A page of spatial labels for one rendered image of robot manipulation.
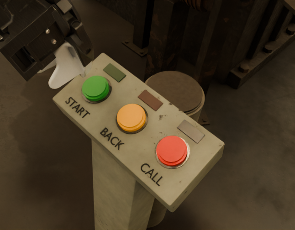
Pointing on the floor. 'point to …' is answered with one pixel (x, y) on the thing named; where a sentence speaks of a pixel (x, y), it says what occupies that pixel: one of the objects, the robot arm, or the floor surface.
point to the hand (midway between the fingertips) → (83, 65)
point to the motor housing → (169, 33)
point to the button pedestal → (134, 150)
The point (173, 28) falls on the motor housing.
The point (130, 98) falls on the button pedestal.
